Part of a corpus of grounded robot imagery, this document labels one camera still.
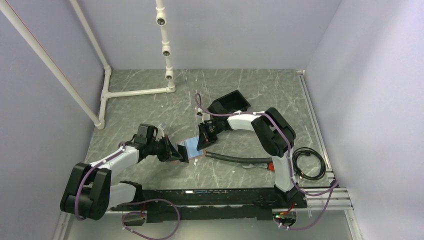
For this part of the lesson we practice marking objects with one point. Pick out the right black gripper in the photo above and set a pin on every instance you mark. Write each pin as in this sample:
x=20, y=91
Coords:
x=205, y=139

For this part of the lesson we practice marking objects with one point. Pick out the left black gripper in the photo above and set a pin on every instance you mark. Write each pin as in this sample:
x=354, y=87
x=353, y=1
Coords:
x=166, y=156

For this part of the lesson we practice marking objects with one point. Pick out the brown leather card holder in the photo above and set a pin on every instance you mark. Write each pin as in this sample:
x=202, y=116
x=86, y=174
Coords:
x=188, y=149

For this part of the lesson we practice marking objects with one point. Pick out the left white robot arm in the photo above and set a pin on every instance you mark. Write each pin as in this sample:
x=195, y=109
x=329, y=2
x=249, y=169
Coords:
x=89, y=192

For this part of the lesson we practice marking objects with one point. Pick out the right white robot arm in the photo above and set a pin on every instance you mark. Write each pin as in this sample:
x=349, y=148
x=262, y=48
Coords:
x=274, y=133

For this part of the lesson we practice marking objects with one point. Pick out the black plastic card tray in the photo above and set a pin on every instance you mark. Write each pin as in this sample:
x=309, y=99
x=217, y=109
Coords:
x=229, y=103

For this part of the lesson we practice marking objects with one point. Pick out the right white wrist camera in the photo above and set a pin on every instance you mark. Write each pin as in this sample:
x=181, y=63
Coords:
x=200, y=113

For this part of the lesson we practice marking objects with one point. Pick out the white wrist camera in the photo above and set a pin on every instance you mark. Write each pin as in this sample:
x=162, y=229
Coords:
x=200, y=113
x=162, y=129

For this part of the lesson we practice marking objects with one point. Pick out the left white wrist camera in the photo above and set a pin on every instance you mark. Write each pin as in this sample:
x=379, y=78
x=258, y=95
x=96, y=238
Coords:
x=162, y=129

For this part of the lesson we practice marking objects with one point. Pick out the red handled pruning shears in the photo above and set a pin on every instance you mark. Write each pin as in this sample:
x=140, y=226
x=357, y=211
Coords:
x=267, y=166

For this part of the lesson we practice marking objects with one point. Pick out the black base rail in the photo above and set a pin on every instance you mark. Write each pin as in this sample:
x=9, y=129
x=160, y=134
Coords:
x=259, y=203

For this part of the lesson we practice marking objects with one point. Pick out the white pvc pipe frame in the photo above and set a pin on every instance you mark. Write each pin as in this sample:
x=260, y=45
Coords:
x=50, y=74

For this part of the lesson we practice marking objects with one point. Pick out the aluminium frame rail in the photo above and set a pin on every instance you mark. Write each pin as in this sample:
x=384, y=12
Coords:
x=317, y=131

